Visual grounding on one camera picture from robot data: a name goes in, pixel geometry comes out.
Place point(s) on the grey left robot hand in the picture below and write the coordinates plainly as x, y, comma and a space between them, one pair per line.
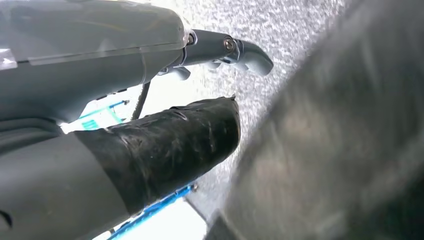
82, 49

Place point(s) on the robot glossy black body shell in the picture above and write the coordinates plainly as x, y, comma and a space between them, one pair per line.
331, 149

